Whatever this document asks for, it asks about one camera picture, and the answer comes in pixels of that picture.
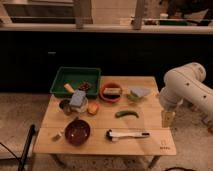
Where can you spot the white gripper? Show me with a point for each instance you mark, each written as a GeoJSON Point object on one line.
{"type": "Point", "coordinates": [168, 105]}

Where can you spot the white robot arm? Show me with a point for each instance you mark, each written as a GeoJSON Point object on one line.
{"type": "Point", "coordinates": [185, 82]}

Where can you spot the orange bowl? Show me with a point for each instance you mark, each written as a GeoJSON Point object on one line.
{"type": "Point", "coordinates": [110, 98]}

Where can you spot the tan block in bowl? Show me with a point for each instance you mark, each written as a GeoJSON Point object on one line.
{"type": "Point", "coordinates": [112, 91]}

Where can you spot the dark purple bowl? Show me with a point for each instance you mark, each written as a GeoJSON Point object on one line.
{"type": "Point", "coordinates": [77, 132]}

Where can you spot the grey cloth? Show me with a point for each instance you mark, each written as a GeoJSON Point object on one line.
{"type": "Point", "coordinates": [139, 91]}

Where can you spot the wooden folding table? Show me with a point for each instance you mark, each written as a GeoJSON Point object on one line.
{"type": "Point", "coordinates": [159, 143]}

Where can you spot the orange fruit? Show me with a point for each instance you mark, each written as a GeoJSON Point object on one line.
{"type": "Point", "coordinates": [93, 108]}

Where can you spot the dark berries cluster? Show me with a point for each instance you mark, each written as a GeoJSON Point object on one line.
{"type": "Point", "coordinates": [84, 86]}

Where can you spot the dark round cup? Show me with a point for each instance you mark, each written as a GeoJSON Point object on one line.
{"type": "Point", "coordinates": [65, 107]}

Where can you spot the green plastic tray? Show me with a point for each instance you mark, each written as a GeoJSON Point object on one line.
{"type": "Point", "coordinates": [76, 76]}

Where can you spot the yellow banana toy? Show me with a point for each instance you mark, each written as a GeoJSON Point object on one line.
{"type": "Point", "coordinates": [69, 88]}

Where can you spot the small wooden block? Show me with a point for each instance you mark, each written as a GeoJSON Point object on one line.
{"type": "Point", "coordinates": [57, 136]}

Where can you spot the black pole stand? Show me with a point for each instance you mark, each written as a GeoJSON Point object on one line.
{"type": "Point", "coordinates": [25, 151]}

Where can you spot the white black handled tool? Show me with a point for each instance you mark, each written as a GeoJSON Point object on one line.
{"type": "Point", "coordinates": [115, 136]}

